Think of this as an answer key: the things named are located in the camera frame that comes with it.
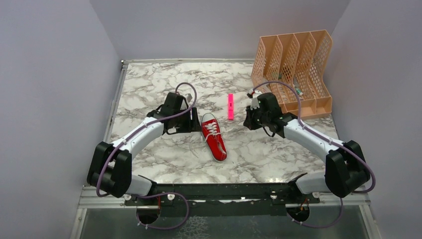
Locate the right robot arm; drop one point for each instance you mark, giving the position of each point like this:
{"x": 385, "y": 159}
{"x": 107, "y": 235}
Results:
{"x": 344, "y": 161}

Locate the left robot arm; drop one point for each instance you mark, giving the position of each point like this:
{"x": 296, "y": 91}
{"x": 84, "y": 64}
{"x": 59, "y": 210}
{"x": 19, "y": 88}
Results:
{"x": 111, "y": 166}

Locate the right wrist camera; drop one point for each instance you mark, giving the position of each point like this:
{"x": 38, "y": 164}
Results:
{"x": 254, "y": 99}

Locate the red canvas sneaker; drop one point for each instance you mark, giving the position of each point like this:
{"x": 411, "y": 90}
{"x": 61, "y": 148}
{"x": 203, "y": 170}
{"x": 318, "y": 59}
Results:
{"x": 211, "y": 142}

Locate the peach plastic file organizer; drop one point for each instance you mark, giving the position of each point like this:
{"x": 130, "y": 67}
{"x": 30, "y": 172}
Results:
{"x": 304, "y": 55}

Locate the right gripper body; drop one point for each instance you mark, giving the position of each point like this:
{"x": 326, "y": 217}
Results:
{"x": 257, "y": 119}

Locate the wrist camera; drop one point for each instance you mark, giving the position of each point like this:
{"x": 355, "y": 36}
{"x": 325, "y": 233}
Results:
{"x": 188, "y": 98}
{"x": 254, "y": 99}

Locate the pink highlighter marker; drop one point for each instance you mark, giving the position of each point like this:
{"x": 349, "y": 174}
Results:
{"x": 230, "y": 107}

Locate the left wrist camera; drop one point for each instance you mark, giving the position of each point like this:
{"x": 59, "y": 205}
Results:
{"x": 188, "y": 98}

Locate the white shoelace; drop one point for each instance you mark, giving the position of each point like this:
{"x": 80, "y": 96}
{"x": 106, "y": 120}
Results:
{"x": 212, "y": 132}

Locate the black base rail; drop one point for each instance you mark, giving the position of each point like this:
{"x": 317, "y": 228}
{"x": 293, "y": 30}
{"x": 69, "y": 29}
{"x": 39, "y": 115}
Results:
{"x": 215, "y": 200}

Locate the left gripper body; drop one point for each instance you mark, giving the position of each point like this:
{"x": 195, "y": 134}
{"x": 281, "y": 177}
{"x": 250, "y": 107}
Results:
{"x": 183, "y": 122}

